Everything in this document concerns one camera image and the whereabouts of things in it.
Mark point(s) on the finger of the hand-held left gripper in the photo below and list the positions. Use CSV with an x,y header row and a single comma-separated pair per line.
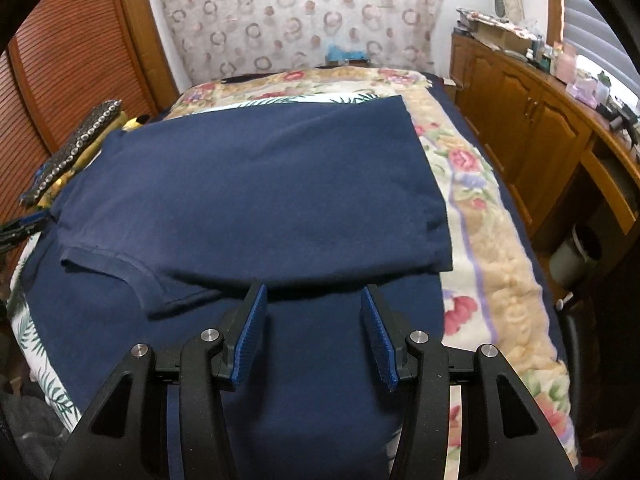
x,y
20,227

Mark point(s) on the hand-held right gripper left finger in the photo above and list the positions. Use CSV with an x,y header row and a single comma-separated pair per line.
x,y
247,340

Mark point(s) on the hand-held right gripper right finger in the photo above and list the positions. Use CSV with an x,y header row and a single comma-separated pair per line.
x,y
377,340

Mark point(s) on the navy printed T-shirt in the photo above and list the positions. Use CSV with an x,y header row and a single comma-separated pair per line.
x,y
250,185

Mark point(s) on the studded dark garment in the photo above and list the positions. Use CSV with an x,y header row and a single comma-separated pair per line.
x,y
85,135

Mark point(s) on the white leaf-print sheet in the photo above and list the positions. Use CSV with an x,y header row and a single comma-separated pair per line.
x,y
45,360

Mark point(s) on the floral fleece blanket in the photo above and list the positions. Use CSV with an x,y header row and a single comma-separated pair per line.
x,y
480,240

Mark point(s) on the wooden louvred wardrobe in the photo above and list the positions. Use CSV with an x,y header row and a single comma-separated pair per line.
x,y
75,45

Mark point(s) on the black chair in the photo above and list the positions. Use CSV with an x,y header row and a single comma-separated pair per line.
x,y
580,360

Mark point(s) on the grey waste bin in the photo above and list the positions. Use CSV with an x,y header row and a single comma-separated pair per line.
x,y
575,255

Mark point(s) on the long wooden cabinet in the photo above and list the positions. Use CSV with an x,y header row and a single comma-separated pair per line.
x,y
525,120

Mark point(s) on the small cardboard box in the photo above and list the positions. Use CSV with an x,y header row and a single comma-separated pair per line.
x,y
350,62

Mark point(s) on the blue plastic bag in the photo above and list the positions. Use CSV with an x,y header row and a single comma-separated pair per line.
x,y
345,52

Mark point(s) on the purple tissue pack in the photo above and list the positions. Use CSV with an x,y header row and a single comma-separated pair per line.
x,y
581,92

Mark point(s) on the open cardboard box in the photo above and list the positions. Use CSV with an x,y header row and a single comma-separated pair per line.
x,y
502,37

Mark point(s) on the small black tripod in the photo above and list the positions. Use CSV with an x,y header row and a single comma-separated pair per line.
x,y
625,120

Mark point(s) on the pink bottle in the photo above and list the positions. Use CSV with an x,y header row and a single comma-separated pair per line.
x,y
567,62

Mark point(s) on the clear bottle with green cap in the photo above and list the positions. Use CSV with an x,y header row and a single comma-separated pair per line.
x,y
603,85

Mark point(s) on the floral cloth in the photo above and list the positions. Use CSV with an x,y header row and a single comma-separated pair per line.
x,y
492,16

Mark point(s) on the small round fan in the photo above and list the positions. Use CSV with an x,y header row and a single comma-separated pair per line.
x,y
500,3

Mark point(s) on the wooden window frame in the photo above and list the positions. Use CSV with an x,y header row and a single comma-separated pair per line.
x,y
554,10

